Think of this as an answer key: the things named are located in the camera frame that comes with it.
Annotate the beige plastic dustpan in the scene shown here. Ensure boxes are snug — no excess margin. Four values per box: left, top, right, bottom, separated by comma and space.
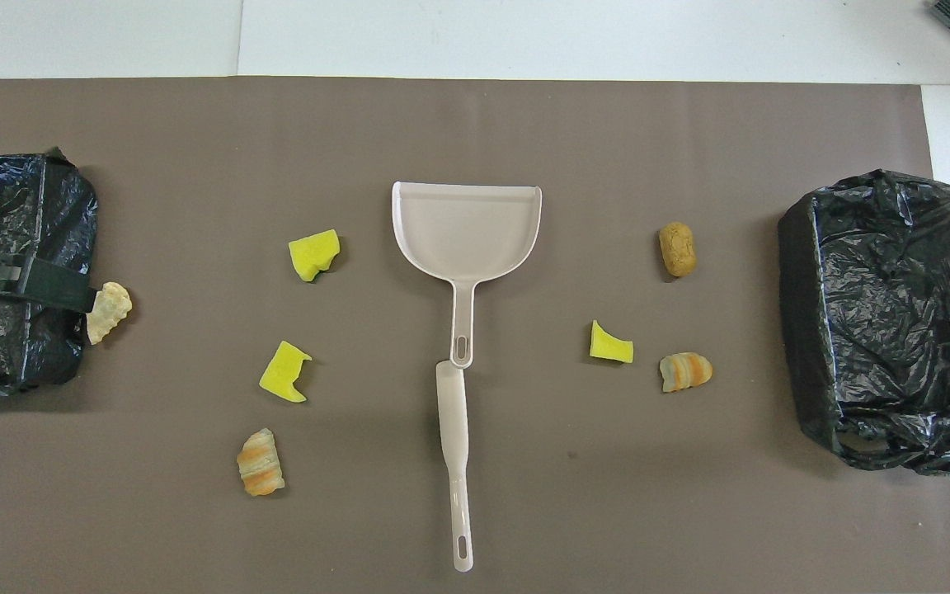
391, 181, 543, 370

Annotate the pale ridged bread piece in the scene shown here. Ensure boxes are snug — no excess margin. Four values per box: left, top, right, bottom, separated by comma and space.
85, 281, 134, 346

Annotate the brown bread roll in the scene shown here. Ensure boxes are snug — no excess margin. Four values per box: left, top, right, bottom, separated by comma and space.
658, 221, 698, 278

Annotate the beige hand brush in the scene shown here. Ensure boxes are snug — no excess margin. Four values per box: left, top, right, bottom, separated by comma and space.
435, 360, 475, 573

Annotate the yellow sponge piece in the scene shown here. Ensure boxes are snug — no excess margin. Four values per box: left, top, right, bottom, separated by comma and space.
288, 229, 342, 283
258, 340, 313, 404
589, 319, 635, 365

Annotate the orange striped toy croissant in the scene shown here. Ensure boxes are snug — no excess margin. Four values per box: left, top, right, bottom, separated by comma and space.
659, 351, 714, 394
236, 427, 286, 497

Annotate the brown paper table mat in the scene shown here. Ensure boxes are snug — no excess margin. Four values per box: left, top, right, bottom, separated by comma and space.
0, 77, 950, 594

